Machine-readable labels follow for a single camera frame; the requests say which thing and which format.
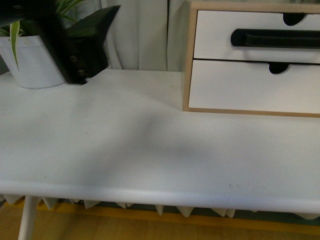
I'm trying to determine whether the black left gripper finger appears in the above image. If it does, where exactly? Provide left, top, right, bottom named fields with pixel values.
left=230, top=28, right=320, bottom=48

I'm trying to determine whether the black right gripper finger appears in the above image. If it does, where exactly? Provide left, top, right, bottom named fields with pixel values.
left=65, top=5, right=120, bottom=85

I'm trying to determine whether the white drawer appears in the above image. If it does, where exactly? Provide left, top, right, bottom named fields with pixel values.
left=193, top=10, right=320, bottom=64
left=188, top=60, right=320, bottom=114

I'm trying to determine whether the wooden drawer cabinet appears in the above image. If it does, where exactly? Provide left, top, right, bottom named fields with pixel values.
left=182, top=11, right=320, bottom=118

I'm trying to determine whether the white plant pot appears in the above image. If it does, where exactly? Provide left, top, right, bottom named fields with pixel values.
left=0, top=36, right=65, bottom=89

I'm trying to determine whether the grey curtain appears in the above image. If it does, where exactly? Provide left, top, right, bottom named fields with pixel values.
left=74, top=0, right=320, bottom=73

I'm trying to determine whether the green spider plant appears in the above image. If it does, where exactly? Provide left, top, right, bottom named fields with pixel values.
left=0, top=0, right=86, bottom=72

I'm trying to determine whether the white table leg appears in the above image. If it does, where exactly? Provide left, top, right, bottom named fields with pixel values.
left=18, top=196, right=38, bottom=240

